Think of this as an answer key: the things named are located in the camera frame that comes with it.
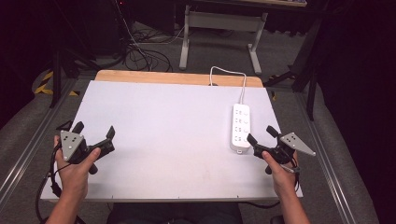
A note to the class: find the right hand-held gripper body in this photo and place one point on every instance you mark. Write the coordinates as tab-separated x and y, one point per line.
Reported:
285	148

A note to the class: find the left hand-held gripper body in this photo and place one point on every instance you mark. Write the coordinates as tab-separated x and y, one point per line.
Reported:
72	145

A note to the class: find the person's right hand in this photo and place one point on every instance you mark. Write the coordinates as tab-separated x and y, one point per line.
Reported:
280	175

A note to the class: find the person's left hand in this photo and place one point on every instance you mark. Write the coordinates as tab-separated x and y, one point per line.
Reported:
74	175

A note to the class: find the white power strip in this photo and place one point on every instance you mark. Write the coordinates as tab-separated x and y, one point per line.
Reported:
240	129

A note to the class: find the yellow black floor tape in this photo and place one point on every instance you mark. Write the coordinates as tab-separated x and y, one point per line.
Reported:
46	84

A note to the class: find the black metal stand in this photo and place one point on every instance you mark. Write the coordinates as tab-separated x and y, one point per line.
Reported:
308	77
57	71

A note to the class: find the person's dark trousers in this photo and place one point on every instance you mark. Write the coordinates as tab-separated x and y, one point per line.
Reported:
174	214

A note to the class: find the aluminium floor rail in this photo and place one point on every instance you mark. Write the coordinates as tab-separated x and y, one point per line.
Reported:
327	161
34	140

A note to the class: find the white metal desk frame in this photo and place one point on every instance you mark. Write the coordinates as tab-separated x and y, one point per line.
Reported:
218	21

